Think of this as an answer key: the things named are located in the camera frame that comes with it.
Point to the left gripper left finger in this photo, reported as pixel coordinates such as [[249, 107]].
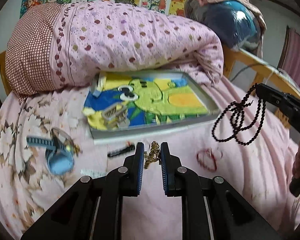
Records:
[[92, 208]]

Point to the blue bag with cloth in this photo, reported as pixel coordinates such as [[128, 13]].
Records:
[[237, 23]]

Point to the wooden bed frame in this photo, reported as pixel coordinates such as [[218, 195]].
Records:
[[264, 73]]

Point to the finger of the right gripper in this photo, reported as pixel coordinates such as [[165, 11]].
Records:
[[270, 95]]

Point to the white hair clip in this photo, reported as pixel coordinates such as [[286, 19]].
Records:
[[92, 173]]

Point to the silver hair comb clip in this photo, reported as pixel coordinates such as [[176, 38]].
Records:
[[115, 116]]

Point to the blue smart watch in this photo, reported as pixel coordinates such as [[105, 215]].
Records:
[[59, 151]]

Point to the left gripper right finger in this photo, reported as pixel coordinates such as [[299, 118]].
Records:
[[211, 208]]

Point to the pink dotted rolled quilt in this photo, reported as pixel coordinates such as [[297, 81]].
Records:
[[65, 45]]

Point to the pink floral bed sheet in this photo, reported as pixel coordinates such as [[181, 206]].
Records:
[[224, 175]]

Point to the grey tray with frog towel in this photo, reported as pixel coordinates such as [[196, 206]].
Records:
[[156, 100]]

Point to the black hair clip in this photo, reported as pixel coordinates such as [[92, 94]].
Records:
[[122, 151]]

